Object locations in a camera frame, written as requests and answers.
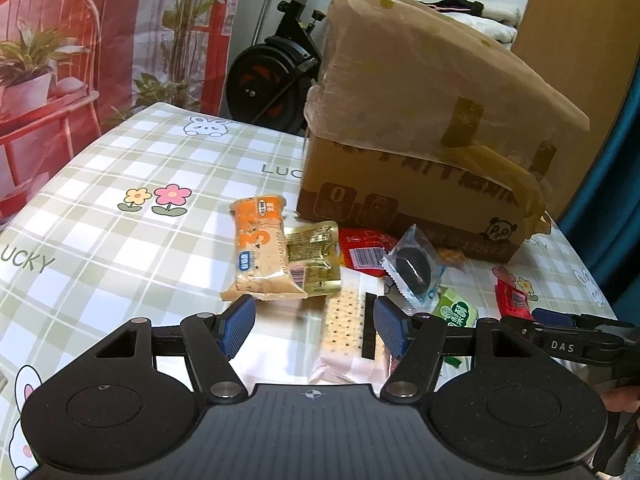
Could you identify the person's right hand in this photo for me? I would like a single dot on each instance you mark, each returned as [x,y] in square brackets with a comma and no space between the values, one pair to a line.
[625,400]

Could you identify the printed red chair backdrop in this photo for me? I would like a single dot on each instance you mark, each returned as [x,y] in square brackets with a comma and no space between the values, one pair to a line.
[125,35]

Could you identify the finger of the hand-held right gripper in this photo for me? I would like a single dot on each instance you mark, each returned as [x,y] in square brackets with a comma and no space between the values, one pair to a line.
[552,317]

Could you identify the clear black cookie packet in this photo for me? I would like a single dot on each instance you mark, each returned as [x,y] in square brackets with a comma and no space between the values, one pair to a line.
[412,270]

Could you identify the wooden board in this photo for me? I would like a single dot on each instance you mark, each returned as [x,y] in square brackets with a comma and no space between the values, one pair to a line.
[565,35]

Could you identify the black garment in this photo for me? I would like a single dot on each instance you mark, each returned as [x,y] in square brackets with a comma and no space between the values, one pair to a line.
[455,7]

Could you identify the teal curtain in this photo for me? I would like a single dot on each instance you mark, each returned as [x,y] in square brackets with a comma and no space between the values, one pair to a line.
[615,185]

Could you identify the yellow snack packet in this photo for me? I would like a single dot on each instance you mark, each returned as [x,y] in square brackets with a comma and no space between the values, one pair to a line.
[315,255]

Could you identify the white quilted blanket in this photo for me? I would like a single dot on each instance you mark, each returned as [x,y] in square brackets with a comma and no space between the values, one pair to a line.
[500,25]

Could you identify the black exercise bike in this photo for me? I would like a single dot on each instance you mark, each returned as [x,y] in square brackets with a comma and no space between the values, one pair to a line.
[265,75]

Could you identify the brown cardboard box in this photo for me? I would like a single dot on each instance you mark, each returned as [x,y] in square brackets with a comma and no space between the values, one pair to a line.
[400,200]

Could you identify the green snack packet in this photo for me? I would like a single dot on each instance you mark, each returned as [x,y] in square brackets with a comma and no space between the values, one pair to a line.
[452,310]

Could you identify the red snack packet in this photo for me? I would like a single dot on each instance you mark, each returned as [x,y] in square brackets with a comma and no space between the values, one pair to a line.
[362,255]

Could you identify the small clear orange snack packet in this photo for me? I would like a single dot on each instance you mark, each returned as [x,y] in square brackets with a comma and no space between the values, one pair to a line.
[450,257]

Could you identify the orange bread packet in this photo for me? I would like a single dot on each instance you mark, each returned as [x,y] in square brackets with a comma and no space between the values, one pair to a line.
[260,255]

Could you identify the cracker packet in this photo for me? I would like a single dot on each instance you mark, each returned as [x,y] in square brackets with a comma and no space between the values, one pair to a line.
[342,325]

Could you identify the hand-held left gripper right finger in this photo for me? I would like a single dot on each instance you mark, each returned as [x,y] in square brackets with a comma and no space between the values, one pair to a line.
[391,325]

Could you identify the clear plastic liner bag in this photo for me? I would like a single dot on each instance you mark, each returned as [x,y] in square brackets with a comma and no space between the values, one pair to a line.
[425,60]

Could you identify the small red labelled packet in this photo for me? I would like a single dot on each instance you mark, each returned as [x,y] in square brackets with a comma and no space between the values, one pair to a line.
[515,300]

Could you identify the checked tablecloth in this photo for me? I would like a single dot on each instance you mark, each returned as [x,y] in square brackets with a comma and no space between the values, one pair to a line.
[150,260]

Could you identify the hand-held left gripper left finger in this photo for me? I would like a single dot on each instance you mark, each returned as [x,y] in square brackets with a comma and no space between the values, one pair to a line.
[235,325]

